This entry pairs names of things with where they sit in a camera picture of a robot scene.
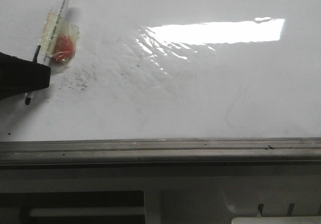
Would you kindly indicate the grey aluminium whiteboard frame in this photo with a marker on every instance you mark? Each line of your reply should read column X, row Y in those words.
column 159, row 151

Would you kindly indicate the white whiteboard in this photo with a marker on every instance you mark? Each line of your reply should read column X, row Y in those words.
column 180, row 69

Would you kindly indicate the white whiteboard marker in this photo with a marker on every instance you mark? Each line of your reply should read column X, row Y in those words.
column 52, row 27

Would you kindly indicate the red round magnet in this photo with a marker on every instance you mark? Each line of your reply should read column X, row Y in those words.
column 64, row 50

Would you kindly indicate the clear adhesive tape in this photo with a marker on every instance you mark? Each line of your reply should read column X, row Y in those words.
column 70, row 30

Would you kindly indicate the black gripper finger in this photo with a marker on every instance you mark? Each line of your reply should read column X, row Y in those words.
column 21, row 76

